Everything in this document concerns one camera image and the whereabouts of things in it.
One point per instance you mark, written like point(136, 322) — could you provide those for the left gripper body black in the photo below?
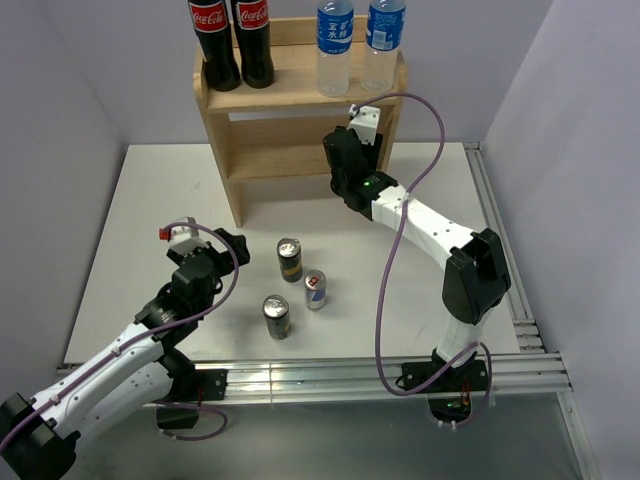
point(230, 247)

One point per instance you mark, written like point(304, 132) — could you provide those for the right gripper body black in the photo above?
point(340, 150)

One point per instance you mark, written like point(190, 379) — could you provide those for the black can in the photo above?
point(276, 312)
point(289, 254)

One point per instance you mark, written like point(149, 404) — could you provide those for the silver blue can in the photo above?
point(315, 289)

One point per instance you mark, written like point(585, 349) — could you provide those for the water bottle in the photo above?
point(383, 34)
point(334, 34)

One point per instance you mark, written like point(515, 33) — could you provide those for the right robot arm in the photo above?
point(476, 275)

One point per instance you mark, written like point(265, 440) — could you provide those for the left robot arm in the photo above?
point(40, 434)

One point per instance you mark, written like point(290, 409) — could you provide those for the wooden two-tier shelf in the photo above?
point(277, 132)

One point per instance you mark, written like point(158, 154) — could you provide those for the right cola bottle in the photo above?
point(252, 29)

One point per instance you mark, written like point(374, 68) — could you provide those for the cola bottle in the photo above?
point(212, 27)
point(252, 29)

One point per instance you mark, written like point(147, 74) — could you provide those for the left cola bottle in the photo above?
point(212, 27)

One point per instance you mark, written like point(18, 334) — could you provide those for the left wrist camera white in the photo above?
point(181, 239)

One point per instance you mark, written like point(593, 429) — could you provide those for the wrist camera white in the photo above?
point(364, 121)
point(181, 239)

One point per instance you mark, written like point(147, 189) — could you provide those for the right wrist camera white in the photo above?
point(364, 121)

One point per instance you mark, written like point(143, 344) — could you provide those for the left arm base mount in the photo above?
point(191, 398)

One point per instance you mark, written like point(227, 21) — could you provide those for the aluminium rail front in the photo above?
point(279, 382)

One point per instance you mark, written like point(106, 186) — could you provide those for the aluminium rail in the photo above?
point(279, 382)
point(525, 325)

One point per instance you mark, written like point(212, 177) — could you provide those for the aluminium rail right side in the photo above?
point(525, 325)

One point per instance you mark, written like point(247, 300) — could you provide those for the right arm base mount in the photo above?
point(454, 397)

